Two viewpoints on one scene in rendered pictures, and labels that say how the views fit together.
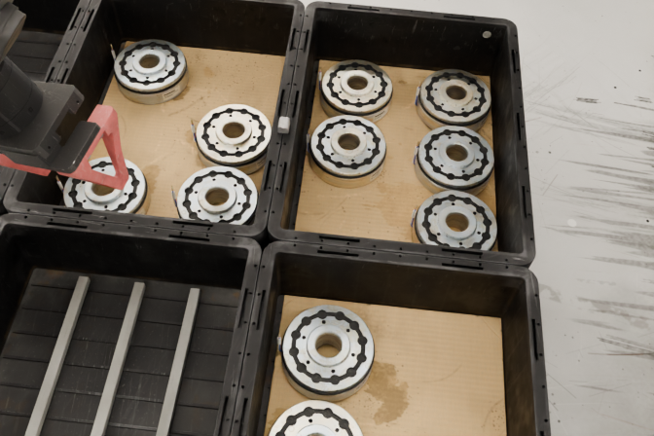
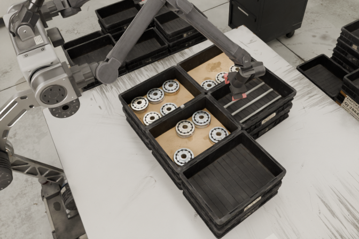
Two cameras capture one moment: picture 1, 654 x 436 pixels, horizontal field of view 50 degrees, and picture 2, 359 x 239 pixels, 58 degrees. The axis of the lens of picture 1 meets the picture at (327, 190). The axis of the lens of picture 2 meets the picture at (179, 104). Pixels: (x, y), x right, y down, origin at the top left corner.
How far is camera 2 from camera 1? 166 cm
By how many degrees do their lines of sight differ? 65
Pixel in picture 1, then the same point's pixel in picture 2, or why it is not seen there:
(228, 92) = (173, 143)
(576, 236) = not seen: hidden behind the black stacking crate
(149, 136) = (198, 145)
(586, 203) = not seen: hidden behind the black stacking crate
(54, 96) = (231, 77)
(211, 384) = (228, 98)
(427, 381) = (199, 77)
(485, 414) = (197, 70)
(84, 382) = (247, 112)
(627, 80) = (86, 104)
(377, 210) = (176, 101)
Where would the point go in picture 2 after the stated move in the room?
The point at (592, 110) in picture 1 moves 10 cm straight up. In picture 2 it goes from (102, 105) to (99, 95)
